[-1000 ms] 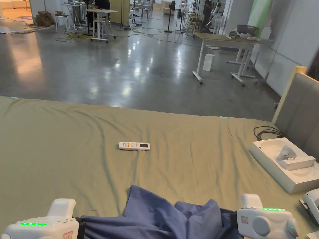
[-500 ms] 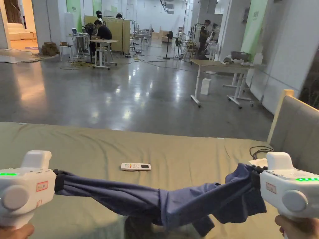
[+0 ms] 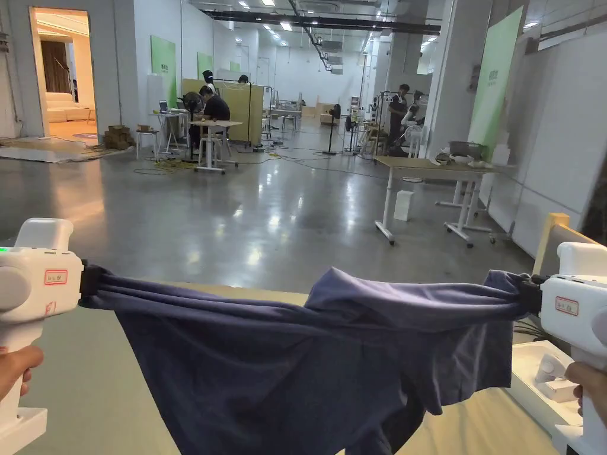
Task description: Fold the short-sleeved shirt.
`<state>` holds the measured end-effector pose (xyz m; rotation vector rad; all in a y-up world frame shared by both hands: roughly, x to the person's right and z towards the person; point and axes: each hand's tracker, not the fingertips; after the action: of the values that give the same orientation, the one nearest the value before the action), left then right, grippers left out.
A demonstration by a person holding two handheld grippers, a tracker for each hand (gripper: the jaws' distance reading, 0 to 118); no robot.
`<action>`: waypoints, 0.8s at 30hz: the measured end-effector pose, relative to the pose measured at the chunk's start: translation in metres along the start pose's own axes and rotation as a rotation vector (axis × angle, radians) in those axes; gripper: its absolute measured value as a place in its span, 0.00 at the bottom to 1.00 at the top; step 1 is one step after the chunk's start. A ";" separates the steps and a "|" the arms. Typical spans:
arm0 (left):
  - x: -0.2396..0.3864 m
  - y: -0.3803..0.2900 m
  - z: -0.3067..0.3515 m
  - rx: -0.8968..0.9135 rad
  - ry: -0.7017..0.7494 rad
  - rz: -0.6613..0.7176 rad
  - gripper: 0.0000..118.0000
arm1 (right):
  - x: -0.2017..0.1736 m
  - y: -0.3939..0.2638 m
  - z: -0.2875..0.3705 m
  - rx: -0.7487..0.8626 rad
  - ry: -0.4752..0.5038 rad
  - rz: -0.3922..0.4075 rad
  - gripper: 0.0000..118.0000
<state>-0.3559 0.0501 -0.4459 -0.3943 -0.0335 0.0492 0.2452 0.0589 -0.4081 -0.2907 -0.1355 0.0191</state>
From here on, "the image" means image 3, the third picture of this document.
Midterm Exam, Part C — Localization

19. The green wall board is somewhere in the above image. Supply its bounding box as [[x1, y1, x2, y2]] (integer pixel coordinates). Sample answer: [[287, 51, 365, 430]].
[[150, 34, 177, 92]]

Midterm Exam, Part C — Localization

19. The black standing fan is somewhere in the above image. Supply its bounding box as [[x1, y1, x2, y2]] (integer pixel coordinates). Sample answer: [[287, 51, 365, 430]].
[[322, 103, 343, 155], [177, 92, 206, 164]]

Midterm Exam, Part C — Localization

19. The padded headboard with wooden frame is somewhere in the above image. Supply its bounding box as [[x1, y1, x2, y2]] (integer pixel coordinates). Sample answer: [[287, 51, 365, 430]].
[[531, 212, 599, 285]]

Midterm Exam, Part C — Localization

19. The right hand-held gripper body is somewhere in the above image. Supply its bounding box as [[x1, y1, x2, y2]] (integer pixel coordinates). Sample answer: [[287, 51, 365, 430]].
[[519, 241, 607, 455]]

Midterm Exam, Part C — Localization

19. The stack of brown cartons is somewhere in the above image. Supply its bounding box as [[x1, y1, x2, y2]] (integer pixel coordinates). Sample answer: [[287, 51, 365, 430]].
[[104, 124, 135, 151]]

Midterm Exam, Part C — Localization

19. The white stool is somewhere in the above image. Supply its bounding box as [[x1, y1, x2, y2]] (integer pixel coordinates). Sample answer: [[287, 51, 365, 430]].
[[135, 130, 161, 160]]

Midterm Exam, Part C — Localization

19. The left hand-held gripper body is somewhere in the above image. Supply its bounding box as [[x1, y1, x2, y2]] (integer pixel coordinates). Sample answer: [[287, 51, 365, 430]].
[[0, 217, 103, 455]]

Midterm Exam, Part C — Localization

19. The person's left hand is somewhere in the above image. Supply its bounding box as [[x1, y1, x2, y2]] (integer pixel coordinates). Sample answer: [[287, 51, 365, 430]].
[[0, 345, 44, 405]]

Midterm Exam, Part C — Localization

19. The white packaging tray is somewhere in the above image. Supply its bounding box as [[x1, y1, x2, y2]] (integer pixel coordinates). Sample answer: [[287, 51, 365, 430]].
[[509, 340, 585, 428]]

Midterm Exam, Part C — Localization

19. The wooden desk with white legs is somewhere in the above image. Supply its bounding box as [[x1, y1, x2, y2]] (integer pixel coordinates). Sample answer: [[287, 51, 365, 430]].
[[189, 120, 244, 174]]

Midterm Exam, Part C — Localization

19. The bed with pale green sheet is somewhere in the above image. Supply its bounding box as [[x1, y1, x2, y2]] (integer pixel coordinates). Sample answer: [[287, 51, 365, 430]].
[[0, 284, 570, 455]]

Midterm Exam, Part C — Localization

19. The small white box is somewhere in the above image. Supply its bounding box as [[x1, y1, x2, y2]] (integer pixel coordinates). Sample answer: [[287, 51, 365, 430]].
[[393, 189, 416, 222]]

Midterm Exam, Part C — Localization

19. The dark blue shirt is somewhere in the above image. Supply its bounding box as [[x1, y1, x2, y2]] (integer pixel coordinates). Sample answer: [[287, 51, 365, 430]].
[[84, 266, 541, 455]]

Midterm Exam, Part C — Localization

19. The tall green banner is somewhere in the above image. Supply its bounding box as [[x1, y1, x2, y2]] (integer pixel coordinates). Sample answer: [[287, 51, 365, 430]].
[[467, 4, 525, 157]]

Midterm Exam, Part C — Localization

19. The white sofa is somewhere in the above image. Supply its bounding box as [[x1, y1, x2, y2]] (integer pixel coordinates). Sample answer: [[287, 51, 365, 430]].
[[44, 92, 97, 125]]

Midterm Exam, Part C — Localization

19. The white folding table with laptop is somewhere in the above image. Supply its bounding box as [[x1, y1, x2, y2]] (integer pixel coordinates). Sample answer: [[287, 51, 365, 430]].
[[151, 99, 188, 156]]

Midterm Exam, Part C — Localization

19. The wooden table with white legs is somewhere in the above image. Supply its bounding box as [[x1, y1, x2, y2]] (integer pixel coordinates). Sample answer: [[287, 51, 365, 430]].
[[373, 155, 519, 248]]

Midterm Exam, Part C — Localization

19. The person's right hand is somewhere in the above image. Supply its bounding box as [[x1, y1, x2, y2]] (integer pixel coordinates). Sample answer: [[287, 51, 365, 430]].
[[564, 360, 607, 414]]

